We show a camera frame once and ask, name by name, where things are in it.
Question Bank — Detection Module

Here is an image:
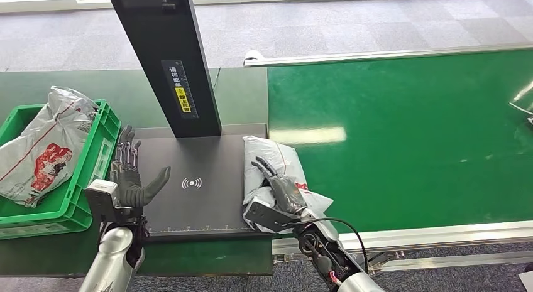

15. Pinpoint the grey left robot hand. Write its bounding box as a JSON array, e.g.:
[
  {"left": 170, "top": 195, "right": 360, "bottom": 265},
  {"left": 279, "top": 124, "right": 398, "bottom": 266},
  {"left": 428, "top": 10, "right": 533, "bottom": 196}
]
[{"left": 109, "top": 124, "right": 172, "bottom": 208}]

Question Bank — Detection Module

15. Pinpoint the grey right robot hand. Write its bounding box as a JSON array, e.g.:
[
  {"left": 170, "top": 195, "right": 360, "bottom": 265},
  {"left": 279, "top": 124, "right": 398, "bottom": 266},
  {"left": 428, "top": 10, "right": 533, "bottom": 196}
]
[{"left": 250, "top": 156, "right": 309, "bottom": 217}]

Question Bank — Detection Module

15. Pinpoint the white red-printed poly mailer package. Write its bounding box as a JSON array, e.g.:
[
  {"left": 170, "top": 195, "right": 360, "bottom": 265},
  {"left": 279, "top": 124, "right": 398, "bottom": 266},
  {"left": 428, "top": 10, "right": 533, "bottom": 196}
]
[
  {"left": 242, "top": 134, "right": 334, "bottom": 235},
  {"left": 0, "top": 85, "right": 99, "bottom": 208}
]

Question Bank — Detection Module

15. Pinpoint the green conveyor belt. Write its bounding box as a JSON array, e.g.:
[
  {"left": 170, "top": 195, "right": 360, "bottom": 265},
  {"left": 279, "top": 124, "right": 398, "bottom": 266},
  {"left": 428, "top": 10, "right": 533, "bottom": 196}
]
[{"left": 266, "top": 49, "right": 533, "bottom": 234}]

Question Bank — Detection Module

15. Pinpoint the white conveyor roller end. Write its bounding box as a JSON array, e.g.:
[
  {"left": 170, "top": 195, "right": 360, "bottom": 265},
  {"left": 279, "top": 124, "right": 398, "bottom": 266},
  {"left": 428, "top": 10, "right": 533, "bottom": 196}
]
[{"left": 243, "top": 50, "right": 267, "bottom": 63}]

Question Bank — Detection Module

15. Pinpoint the white package with black logo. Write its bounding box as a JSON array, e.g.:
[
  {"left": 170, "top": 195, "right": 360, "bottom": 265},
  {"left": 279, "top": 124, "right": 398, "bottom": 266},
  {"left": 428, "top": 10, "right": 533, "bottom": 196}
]
[{"left": 508, "top": 101, "right": 533, "bottom": 127}]

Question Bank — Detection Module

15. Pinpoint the green plastic crate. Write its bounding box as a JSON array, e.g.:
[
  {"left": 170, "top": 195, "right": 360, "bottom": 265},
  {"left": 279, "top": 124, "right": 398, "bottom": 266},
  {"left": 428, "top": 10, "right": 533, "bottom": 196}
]
[{"left": 0, "top": 99, "right": 122, "bottom": 241}]

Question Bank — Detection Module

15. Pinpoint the black scanner column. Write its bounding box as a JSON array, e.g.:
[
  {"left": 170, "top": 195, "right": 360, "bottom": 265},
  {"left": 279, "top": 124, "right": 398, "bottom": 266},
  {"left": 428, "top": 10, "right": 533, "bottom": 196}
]
[{"left": 106, "top": 0, "right": 223, "bottom": 139}]

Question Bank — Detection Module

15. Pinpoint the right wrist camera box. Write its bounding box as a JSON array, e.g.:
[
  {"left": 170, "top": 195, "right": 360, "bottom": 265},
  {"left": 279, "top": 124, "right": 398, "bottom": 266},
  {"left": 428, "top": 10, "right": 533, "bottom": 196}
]
[{"left": 244, "top": 198, "right": 302, "bottom": 234}]

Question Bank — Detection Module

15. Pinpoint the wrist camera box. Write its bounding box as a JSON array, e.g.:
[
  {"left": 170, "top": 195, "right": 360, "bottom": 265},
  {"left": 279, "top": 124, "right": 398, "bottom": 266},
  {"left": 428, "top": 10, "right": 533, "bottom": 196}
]
[
  {"left": 244, "top": 198, "right": 302, "bottom": 234},
  {"left": 85, "top": 178, "right": 145, "bottom": 225}
]

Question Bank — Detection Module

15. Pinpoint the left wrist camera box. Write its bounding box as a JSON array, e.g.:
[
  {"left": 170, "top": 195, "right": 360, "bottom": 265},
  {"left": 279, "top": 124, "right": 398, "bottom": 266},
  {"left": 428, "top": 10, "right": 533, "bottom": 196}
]
[{"left": 85, "top": 178, "right": 145, "bottom": 225}]

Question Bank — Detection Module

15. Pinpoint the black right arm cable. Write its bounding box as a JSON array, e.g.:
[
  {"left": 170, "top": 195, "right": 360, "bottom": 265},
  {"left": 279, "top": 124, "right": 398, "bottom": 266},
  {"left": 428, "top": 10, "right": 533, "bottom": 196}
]
[{"left": 290, "top": 217, "right": 370, "bottom": 275}]

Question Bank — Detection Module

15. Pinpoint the black scanner base plate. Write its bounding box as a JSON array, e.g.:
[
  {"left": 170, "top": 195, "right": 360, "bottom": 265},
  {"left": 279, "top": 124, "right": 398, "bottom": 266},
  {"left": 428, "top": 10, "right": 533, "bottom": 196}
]
[{"left": 124, "top": 123, "right": 275, "bottom": 244}]

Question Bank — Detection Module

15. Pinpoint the aluminium conveyor side rail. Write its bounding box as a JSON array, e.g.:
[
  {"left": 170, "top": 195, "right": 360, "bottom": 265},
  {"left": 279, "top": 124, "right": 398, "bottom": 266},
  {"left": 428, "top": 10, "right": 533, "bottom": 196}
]
[
  {"left": 272, "top": 220, "right": 533, "bottom": 256},
  {"left": 243, "top": 42, "right": 533, "bottom": 69}
]

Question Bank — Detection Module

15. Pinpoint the aluminium conveyor frame bar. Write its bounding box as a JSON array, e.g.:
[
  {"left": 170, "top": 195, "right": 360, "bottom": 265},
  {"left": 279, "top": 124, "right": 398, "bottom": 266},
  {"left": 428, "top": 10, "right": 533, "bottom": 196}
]
[{"left": 367, "top": 250, "right": 533, "bottom": 271}]

